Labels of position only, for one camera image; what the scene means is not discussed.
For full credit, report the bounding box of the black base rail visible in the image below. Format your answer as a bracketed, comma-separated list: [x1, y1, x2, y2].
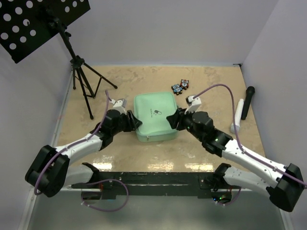
[72, 172, 239, 199]

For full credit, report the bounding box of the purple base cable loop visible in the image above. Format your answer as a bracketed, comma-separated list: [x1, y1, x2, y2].
[81, 179, 130, 213]

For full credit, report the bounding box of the blue owl number block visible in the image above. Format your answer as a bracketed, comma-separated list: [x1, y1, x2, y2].
[171, 84, 183, 95]

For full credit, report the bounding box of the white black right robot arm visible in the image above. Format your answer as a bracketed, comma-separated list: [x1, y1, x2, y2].
[166, 108, 304, 212]

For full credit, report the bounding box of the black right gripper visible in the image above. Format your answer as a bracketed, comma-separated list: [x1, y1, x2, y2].
[166, 106, 204, 142]

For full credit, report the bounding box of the white microphone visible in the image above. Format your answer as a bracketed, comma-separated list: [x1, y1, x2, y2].
[230, 99, 244, 133]

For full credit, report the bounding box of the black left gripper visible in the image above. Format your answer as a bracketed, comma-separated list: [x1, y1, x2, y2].
[112, 110, 142, 136]

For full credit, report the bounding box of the black music stand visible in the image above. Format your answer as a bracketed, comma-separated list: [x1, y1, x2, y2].
[0, 0, 118, 120]

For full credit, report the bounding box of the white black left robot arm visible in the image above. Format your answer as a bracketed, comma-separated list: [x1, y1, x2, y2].
[25, 109, 142, 197]

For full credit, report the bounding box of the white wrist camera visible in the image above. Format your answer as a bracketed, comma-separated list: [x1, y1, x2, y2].
[109, 98, 127, 114]
[184, 95, 201, 114]

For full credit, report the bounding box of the black microphone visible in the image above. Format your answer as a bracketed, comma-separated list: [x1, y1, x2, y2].
[241, 86, 255, 120]

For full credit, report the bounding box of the mint green medicine case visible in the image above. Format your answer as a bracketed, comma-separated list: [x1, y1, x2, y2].
[134, 92, 178, 142]

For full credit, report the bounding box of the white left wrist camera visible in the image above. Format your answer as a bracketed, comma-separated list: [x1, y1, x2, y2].
[109, 98, 127, 114]

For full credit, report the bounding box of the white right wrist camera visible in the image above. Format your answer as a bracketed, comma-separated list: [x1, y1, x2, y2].
[184, 95, 201, 114]

